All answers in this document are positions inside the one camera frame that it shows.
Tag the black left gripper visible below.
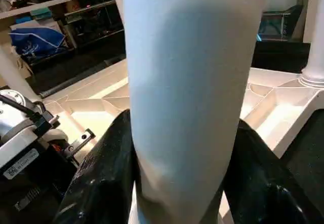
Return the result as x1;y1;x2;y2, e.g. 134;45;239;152
0;128;97;207

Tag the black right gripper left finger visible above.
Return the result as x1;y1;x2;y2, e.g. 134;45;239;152
55;109;138;224

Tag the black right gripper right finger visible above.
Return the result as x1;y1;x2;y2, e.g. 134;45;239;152
223;120;324;224

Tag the white plastic table top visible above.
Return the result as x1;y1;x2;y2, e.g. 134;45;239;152
35;57;324;224

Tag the white plastic table leg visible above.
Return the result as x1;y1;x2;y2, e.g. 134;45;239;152
120;0;269;224
0;47;28;103
299;0;324;89

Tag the black mat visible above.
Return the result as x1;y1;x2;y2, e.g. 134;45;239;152
25;52;324;224

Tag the blue shopping bag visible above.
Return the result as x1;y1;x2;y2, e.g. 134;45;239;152
9;26;68;65

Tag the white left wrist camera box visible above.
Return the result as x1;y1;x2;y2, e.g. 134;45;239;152
0;90;69;180

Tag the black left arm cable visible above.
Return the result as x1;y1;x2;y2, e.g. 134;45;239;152
0;93;60;131

